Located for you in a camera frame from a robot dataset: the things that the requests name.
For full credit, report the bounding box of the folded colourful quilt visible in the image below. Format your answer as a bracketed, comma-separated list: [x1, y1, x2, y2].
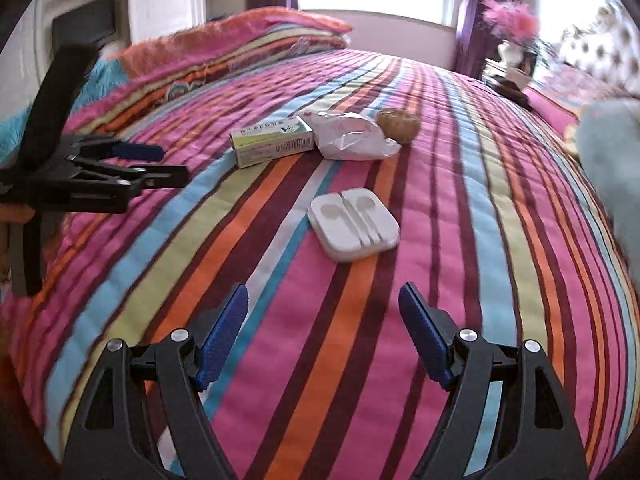
[1, 6, 356, 169]

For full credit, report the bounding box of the green white medicine box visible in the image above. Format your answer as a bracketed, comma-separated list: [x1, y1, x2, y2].
[230, 116, 314, 169]

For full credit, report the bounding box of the striped colourful bedspread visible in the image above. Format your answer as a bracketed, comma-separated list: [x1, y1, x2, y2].
[1, 51, 639, 479]

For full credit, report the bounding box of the white plastic bag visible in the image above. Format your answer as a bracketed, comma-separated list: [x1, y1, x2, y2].
[300, 110, 401, 162]

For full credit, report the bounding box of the white earphone case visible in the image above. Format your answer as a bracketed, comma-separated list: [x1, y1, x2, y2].
[307, 188, 400, 263]

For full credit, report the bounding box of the small brown plush toy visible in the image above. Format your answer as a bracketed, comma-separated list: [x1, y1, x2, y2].
[375, 108, 421, 145]

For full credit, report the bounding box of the long teal body pillow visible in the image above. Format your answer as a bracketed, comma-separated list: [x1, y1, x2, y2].
[575, 99, 640, 285]

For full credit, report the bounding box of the tufted pink headboard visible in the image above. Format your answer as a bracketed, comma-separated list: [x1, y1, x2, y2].
[559, 0, 639, 94]

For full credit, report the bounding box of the pink flower vase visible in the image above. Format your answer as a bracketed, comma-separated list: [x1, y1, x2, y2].
[482, 0, 539, 91]

